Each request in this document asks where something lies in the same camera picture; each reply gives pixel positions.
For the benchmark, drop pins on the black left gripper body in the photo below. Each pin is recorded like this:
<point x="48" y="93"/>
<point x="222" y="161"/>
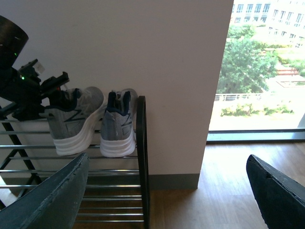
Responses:
<point x="25" y="90"/>

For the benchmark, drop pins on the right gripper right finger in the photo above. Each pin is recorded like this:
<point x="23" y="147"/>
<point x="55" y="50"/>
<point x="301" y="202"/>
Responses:
<point x="281" y="200"/>

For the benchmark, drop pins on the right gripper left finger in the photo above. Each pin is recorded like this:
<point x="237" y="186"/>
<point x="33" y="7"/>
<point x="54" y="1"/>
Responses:
<point x="54" y="203"/>

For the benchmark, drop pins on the grey knit sneaker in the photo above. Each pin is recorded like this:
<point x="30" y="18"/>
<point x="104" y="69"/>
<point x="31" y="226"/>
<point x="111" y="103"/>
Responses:
<point x="117" y="134"/>
<point x="72" y="116"/>

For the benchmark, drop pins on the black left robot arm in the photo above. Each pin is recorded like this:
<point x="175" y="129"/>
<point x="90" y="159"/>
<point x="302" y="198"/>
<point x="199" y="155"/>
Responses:
<point x="12" y="41"/>

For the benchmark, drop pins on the black metal shoe rack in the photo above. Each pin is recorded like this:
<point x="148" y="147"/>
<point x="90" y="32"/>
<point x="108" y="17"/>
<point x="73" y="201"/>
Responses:
<point x="117" y="194"/>

